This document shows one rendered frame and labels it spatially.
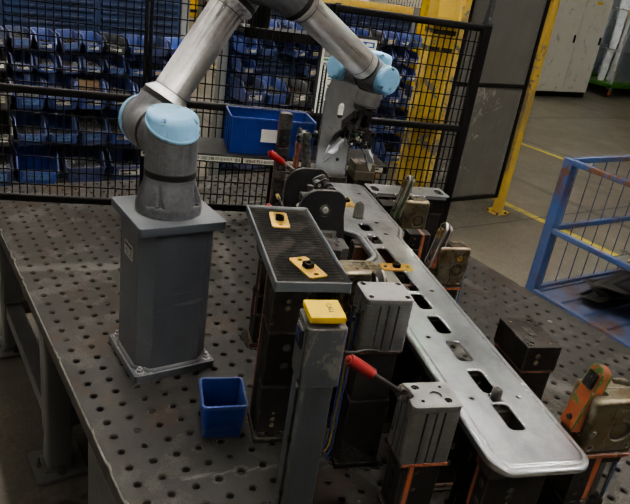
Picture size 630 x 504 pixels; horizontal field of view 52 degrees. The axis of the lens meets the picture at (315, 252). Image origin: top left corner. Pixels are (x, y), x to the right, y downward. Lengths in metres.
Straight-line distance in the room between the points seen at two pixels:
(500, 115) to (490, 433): 4.27
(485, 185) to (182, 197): 4.16
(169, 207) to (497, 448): 0.84
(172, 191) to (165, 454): 0.56
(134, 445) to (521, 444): 0.78
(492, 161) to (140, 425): 4.28
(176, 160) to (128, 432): 0.59
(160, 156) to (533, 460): 0.94
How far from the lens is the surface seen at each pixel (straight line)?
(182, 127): 1.44
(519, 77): 5.30
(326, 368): 1.08
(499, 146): 5.37
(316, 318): 1.02
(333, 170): 2.29
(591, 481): 1.35
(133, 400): 1.58
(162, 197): 1.47
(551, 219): 3.69
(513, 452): 1.13
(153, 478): 1.39
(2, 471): 2.49
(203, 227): 1.48
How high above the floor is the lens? 1.66
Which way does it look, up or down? 24 degrees down
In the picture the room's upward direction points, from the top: 9 degrees clockwise
